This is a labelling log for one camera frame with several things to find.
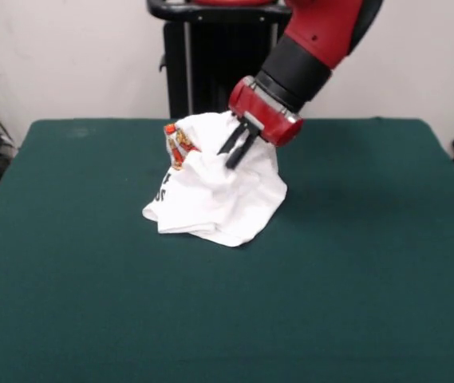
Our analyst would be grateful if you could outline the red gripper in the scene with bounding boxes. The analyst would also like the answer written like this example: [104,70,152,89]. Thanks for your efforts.
[216,76,305,171]

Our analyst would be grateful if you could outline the white printed T-shirt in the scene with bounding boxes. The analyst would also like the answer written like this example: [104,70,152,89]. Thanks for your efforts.
[141,112,289,248]

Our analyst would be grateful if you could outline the dark green table cloth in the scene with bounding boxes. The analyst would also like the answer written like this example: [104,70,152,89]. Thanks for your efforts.
[0,116,454,383]

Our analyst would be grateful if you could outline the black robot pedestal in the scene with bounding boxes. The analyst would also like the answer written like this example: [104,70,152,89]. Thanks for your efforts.
[146,0,296,120]

